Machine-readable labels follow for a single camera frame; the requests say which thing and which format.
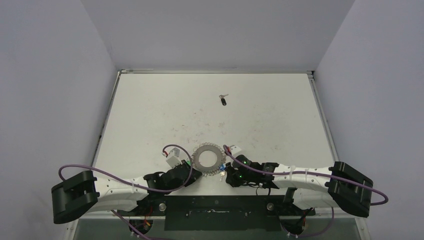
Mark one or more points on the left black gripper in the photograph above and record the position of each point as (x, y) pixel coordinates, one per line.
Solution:
(191, 170)

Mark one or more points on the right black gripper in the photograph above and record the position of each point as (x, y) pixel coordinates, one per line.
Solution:
(230, 175)

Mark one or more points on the key with blue tag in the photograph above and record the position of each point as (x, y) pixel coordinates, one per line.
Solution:
(222, 172)

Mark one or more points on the key with black tag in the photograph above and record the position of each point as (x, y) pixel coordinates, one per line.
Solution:
(222, 99)

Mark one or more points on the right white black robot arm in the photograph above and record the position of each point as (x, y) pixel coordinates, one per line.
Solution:
(340, 185)

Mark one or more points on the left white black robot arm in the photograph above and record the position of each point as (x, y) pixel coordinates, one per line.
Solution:
(94, 190)

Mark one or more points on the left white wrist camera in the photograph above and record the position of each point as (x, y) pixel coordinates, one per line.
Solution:
(173, 157)

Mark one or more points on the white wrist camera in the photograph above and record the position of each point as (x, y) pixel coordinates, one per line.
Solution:
(173, 157)
(234, 150)

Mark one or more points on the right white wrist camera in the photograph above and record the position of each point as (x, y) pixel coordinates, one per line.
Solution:
(234, 150)

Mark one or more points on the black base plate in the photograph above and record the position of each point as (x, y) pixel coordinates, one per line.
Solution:
(220, 212)

